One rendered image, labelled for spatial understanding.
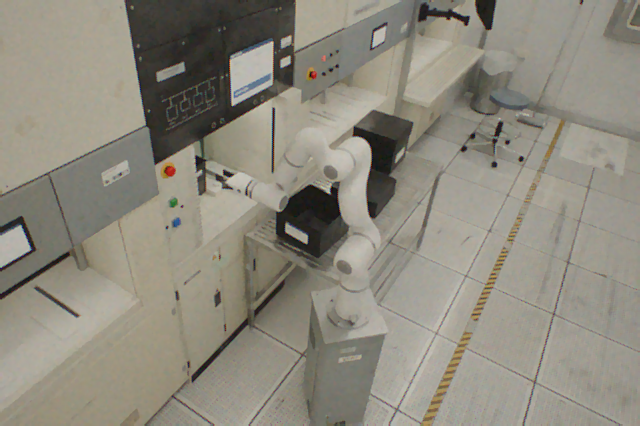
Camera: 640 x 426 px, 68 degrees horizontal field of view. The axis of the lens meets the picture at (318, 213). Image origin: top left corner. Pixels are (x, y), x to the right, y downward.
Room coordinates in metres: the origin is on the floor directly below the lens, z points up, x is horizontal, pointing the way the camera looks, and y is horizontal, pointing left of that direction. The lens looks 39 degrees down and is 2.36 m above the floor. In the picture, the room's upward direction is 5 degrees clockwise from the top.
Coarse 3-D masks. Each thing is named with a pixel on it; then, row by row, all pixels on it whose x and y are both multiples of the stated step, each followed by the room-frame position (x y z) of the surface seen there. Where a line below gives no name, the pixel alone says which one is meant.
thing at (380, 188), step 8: (368, 176) 2.24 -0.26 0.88; (376, 176) 2.27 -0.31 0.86; (384, 176) 2.28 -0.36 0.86; (336, 184) 2.15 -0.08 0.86; (368, 184) 2.18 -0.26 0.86; (376, 184) 2.19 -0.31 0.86; (384, 184) 2.20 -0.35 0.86; (392, 184) 2.21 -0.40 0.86; (336, 192) 2.12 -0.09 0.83; (368, 192) 2.10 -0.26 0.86; (376, 192) 2.11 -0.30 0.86; (384, 192) 2.12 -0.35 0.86; (392, 192) 2.22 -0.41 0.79; (368, 200) 2.03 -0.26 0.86; (376, 200) 2.04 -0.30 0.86; (384, 200) 2.11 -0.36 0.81; (368, 208) 2.03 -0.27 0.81; (376, 208) 2.02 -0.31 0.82; (376, 216) 2.02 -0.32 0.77
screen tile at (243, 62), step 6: (240, 60) 1.82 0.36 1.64; (246, 60) 1.85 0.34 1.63; (234, 66) 1.79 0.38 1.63; (240, 66) 1.82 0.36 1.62; (246, 72) 1.85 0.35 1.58; (234, 78) 1.78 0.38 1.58; (240, 78) 1.82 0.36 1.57; (246, 78) 1.85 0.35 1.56; (234, 84) 1.78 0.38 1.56; (240, 84) 1.82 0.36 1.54
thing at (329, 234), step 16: (304, 192) 2.00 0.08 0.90; (320, 192) 1.99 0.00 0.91; (288, 208) 1.89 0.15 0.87; (304, 208) 2.00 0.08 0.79; (320, 208) 1.99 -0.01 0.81; (336, 208) 1.93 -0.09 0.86; (288, 224) 1.76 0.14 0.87; (304, 224) 1.71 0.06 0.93; (320, 224) 1.91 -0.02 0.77; (336, 224) 1.77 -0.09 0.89; (288, 240) 1.76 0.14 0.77; (304, 240) 1.70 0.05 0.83; (320, 240) 1.66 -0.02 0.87; (336, 240) 1.79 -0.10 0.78; (320, 256) 1.68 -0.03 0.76
